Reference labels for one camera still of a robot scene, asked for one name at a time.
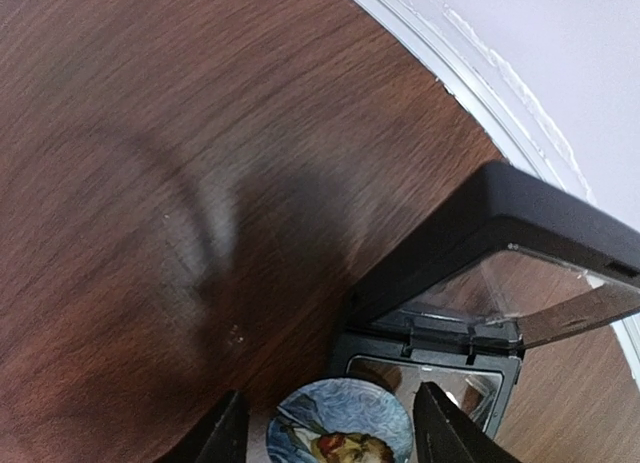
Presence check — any small black brooch box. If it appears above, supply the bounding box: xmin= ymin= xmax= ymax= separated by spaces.
xmin=329 ymin=161 xmax=639 ymax=436

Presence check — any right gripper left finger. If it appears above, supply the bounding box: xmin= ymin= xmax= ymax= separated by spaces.
xmin=167 ymin=391 xmax=249 ymax=463

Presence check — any round silver brooch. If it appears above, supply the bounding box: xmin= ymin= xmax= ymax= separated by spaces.
xmin=266 ymin=377 xmax=413 ymax=462

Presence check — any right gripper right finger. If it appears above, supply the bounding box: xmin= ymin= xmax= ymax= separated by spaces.
xmin=413 ymin=382 xmax=520 ymax=463

